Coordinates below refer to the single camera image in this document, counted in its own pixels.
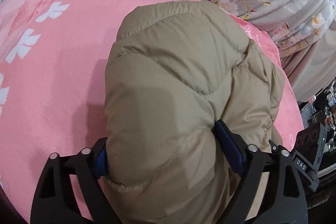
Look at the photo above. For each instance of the pink patterned blanket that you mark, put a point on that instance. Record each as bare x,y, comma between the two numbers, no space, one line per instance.
53,60

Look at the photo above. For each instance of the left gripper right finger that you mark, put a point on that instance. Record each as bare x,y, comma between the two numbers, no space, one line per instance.
284,198

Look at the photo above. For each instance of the beige quilted puffer jacket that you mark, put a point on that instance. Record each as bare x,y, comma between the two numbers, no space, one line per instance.
175,69

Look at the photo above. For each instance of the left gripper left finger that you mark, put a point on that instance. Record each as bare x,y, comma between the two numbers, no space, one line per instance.
54,200

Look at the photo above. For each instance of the beige curtain fabric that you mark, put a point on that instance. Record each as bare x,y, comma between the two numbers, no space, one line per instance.
312,69

